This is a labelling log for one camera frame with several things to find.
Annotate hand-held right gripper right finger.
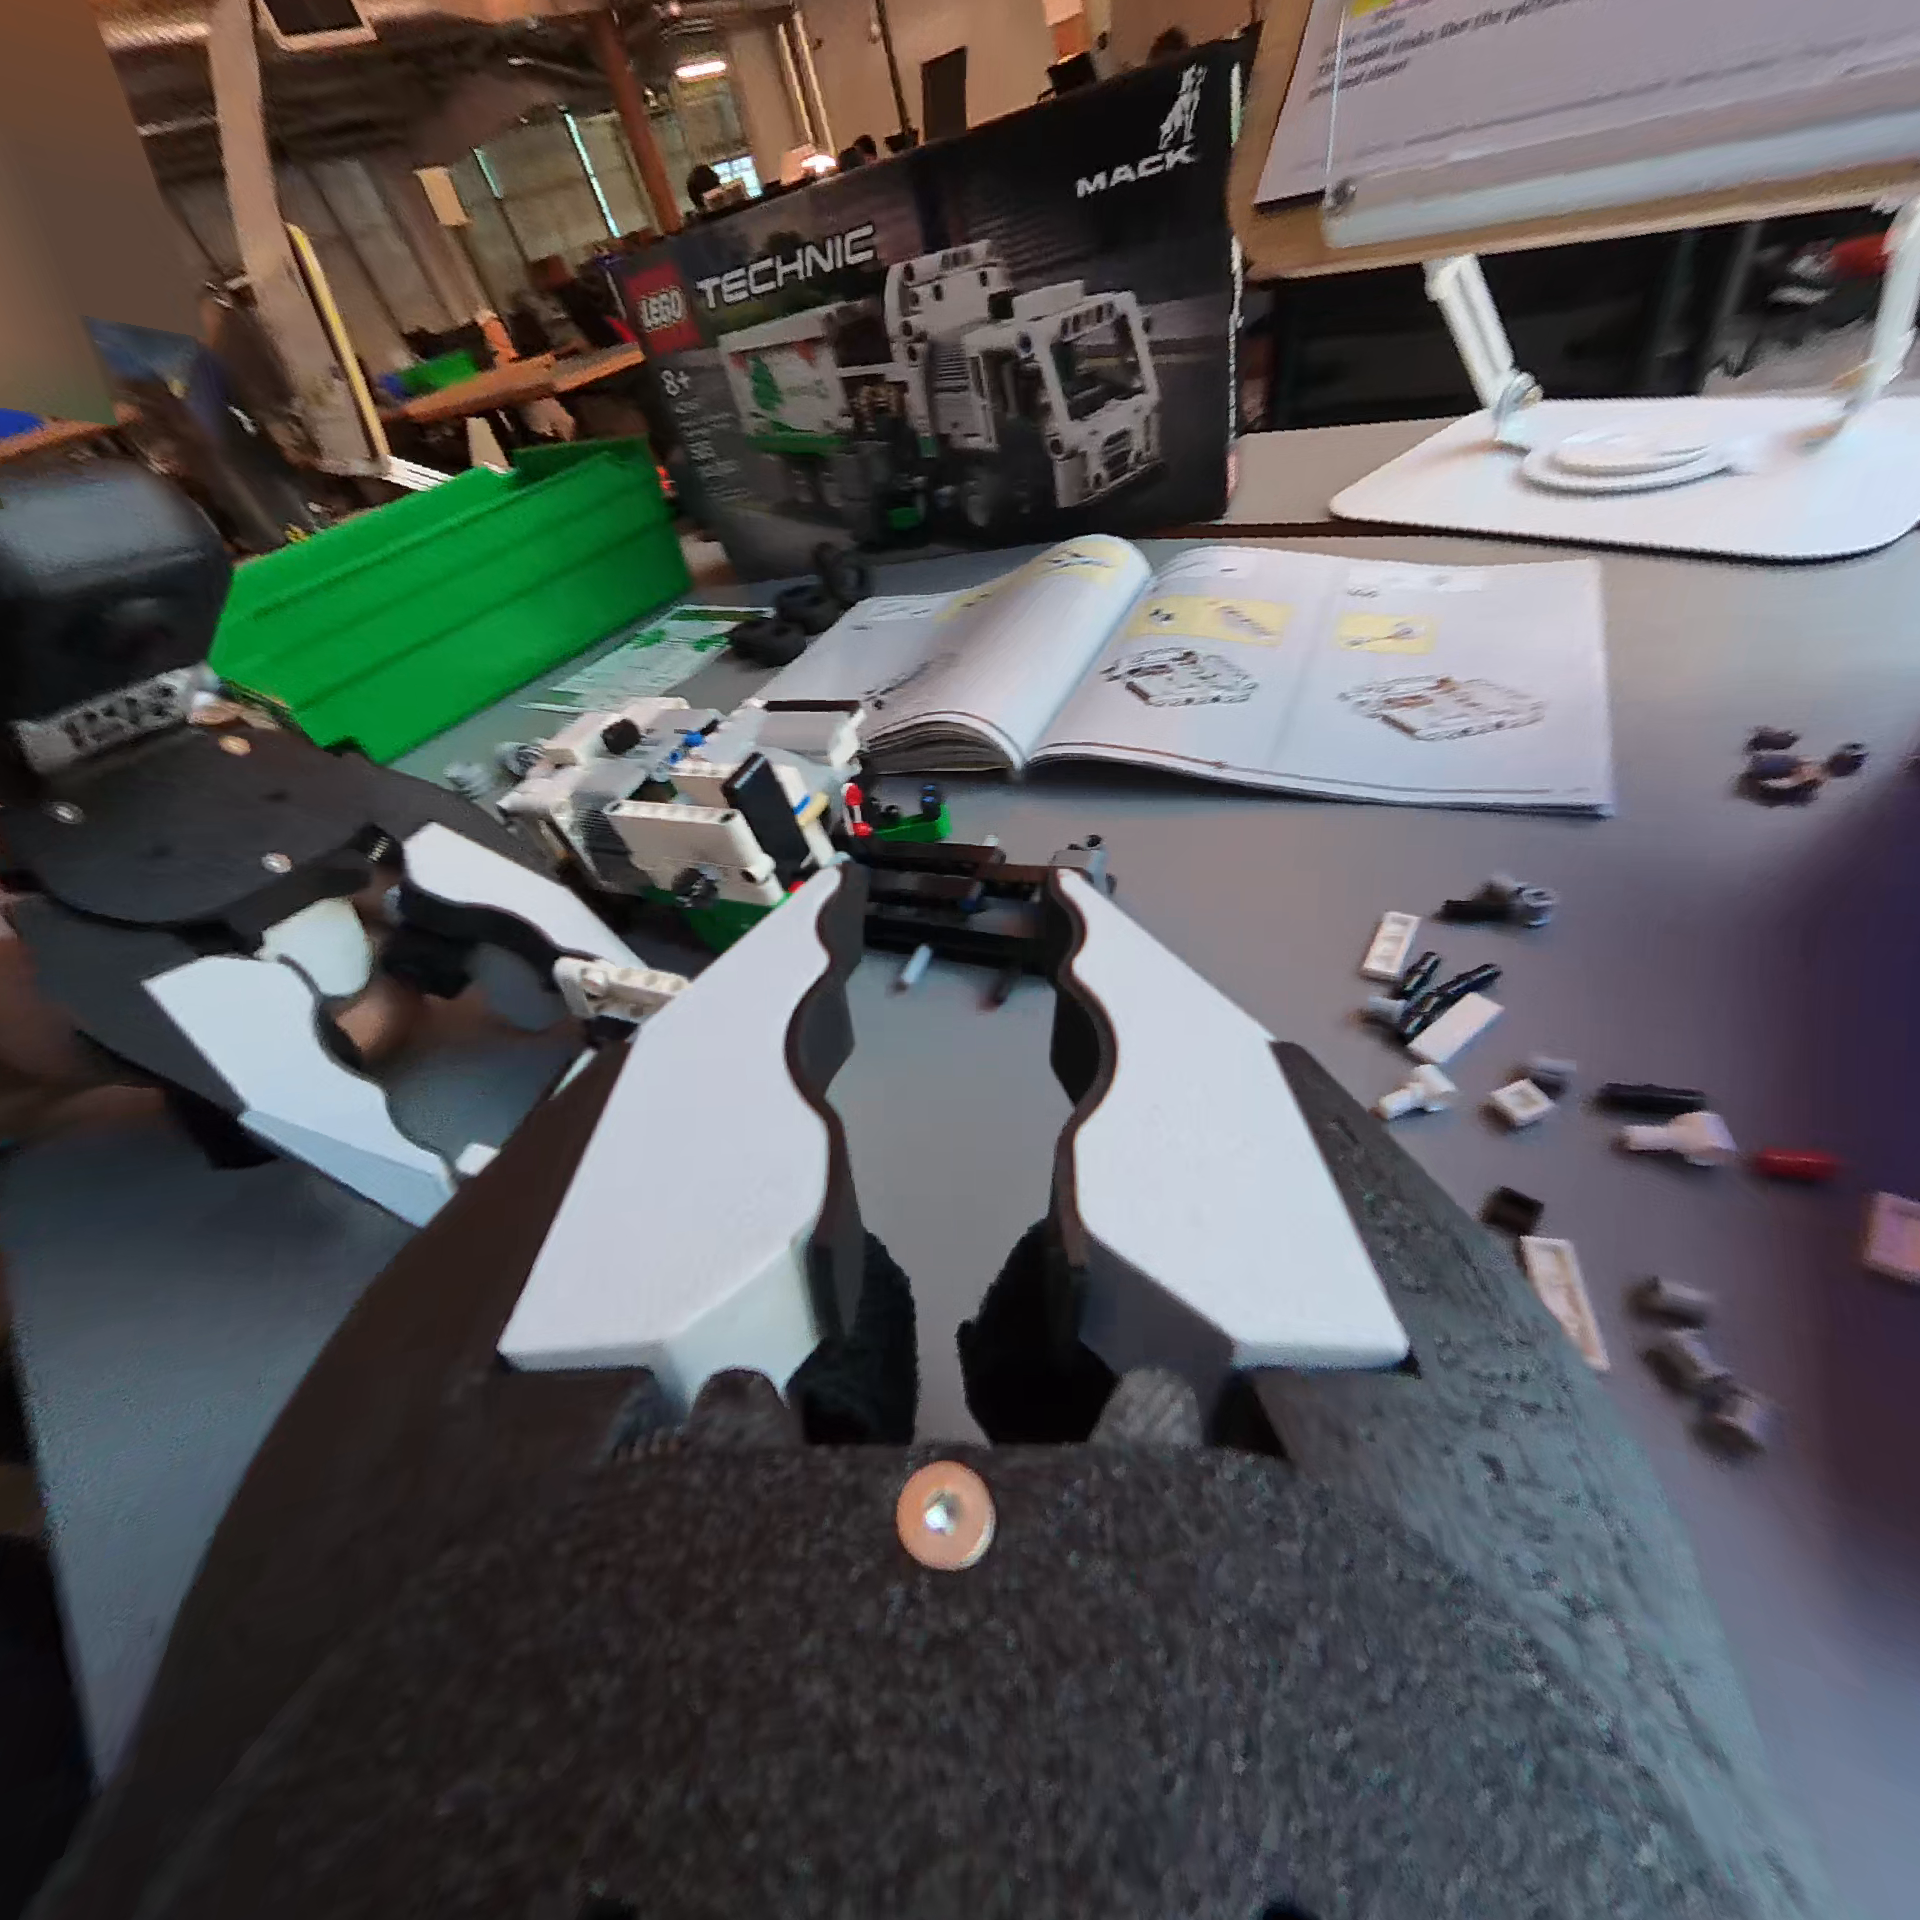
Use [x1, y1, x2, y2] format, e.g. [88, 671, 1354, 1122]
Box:
[1050, 868, 1417, 1378]

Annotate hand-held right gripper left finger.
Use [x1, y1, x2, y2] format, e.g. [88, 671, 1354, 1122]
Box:
[499, 868, 872, 1414]

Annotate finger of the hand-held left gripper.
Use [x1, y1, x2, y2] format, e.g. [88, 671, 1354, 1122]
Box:
[142, 911, 461, 1227]
[381, 820, 648, 1042]

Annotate white lego sub-assembly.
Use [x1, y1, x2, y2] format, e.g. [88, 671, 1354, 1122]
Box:
[459, 946, 695, 1178]

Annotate white and green lego truck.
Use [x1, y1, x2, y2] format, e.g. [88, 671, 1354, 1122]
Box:
[497, 696, 1113, 1007]

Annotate scattered small lego pieces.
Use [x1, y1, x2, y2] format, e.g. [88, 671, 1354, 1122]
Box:
[1360, 727, 1920, 1462]

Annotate dark lego set box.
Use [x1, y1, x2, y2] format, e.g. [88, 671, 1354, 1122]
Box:
[607, 35, 1254, 572]

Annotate person's left hand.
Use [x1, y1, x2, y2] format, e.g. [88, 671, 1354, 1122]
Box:
[318, 981, 411, 1074]

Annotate green and white sticker sheet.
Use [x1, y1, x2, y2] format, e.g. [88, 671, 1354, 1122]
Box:
[525, 601, 780, 714]

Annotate green plastic bin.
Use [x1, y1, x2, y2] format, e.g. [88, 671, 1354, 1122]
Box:
[205, 439, 695, 765]

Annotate open instruction booklet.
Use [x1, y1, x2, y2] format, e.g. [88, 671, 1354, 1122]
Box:
[757, 536, 1621, 820]

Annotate white document stand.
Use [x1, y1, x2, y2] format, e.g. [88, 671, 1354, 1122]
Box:
[1231, 0, 1920, 564]

